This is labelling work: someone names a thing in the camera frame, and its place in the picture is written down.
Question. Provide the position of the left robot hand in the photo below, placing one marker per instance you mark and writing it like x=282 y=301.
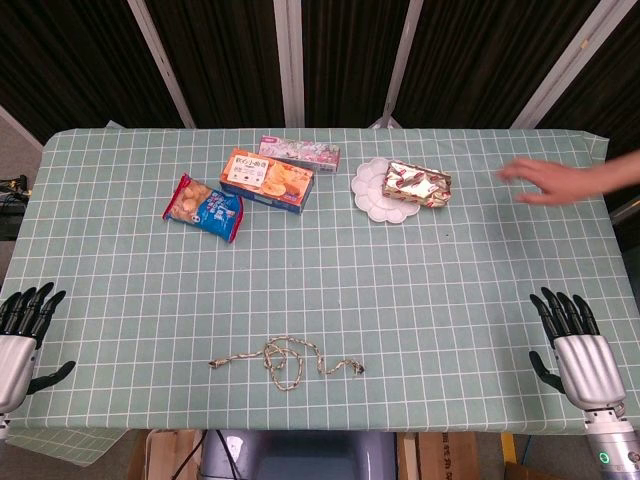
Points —
x=15 y=370

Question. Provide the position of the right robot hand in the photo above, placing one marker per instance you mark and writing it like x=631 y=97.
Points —
x=590 y=370

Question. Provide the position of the person's hand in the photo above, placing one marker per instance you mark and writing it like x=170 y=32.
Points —
x=542 y=182

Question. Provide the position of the person's forearm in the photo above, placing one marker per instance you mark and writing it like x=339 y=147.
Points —
x=610 y=175

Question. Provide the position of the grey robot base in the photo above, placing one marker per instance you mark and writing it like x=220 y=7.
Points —
x=300 y=457

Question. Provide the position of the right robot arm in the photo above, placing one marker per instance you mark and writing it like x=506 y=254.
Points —
x=612 y=445

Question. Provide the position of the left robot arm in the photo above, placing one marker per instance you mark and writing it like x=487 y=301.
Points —
x=3 y=425

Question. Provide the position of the gold foil package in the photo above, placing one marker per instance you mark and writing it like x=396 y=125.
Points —
x=417 y=183

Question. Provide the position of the brown cardboard box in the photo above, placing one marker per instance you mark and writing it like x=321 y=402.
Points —
x=162 y=455
x=447 y=455

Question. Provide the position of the white flower-shaped palette plate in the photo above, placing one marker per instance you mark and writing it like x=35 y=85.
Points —
x=372 y=195

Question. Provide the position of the light wooden slat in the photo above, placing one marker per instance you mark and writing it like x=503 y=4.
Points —
x=407 y=457

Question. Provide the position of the green checked tablecloth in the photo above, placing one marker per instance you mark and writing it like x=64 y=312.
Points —
x=320 y=280

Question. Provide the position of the pink white long box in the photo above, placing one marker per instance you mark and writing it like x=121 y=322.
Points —
x=300 y=154

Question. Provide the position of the blue snack bag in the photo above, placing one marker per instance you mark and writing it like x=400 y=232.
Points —
x=205 y=209

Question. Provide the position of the orange cookie box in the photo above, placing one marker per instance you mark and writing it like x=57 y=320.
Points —
x=267 y=180

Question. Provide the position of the white frame post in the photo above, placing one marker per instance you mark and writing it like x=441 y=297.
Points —
x=290 y=60
x=399 y=65
x=560 y=65
x=160 y=60

